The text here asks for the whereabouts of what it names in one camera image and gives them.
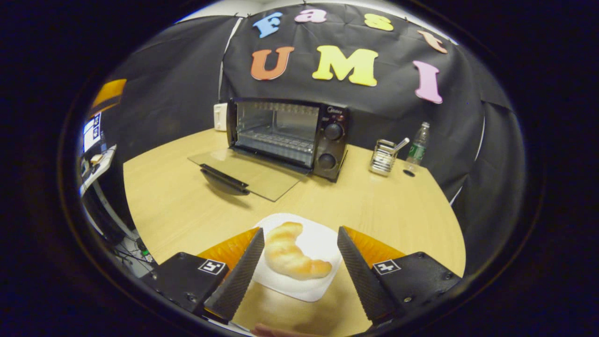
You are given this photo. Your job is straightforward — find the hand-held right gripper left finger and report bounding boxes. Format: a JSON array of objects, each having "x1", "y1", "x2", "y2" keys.
[{"x1": 140, "y1": 227, "x2": 266, "y2": 323}]

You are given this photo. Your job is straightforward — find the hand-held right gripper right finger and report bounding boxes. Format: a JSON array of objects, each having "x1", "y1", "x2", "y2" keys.
[{"x1": 337, "y1": 226, "x2": 464, "y2": 327}]

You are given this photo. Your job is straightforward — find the golden croissant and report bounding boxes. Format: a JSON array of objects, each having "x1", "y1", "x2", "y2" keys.
[{"x1": 264, "y1": 221, "x2": 333, "y2": 281}]

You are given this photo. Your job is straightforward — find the black electric oven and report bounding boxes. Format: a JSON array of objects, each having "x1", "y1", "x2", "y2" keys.
[{"x1": 187, "y1": 97, "x2": 351, "y2": 203}]

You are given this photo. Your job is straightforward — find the computer monitor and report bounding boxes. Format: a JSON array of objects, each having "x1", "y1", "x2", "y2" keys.
[{"x1": 82, "y1": 112, "x2": 103, "y2": 155}]

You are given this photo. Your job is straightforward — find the white square plate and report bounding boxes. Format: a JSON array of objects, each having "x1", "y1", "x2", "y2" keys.
[{"x1": 250, "y1": 213, "x2": 344, "y2": 303}]

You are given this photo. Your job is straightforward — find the black backdrop cloth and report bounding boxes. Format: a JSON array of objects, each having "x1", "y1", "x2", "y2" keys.
[{"x1": 91, "y1": 4, "x2": 527, "y2": 277}]

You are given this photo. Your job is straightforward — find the white toaster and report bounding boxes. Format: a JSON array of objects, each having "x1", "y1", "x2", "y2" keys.
[{"x1": 213, "y1": 103, "x2": 228, "y2": 132}]

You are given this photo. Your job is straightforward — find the clear green-label water bottle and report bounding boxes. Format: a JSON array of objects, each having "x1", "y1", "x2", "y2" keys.
[{"x1": 405, "y1": 122, "x2": 431, "y2": 173}]

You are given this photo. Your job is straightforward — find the tangled floor cables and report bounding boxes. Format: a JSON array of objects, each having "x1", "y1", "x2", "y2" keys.
[{"x1": 112, "y1": 234, "x2": 157, "y2": 277}]

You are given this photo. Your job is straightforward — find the metal wire utensil holder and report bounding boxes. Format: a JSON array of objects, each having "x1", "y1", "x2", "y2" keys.
[{"x1": 369, "y1": 139, "x2": 398, "y2": 177}]

